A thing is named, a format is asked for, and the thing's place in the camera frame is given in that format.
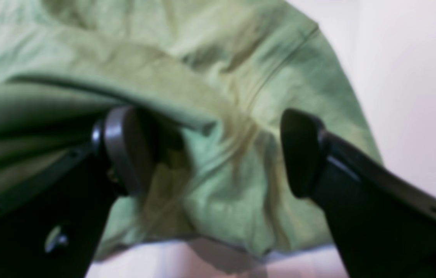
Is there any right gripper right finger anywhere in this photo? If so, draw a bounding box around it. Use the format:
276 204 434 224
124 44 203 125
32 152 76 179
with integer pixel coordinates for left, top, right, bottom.
280 109 436 278

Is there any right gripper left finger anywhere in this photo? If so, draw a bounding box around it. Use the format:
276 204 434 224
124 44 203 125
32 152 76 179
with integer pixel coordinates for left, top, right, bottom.
0 106 155 278

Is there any green t-shirt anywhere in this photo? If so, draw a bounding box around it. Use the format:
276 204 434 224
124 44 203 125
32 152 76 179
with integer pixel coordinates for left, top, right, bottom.
0 0 381 259

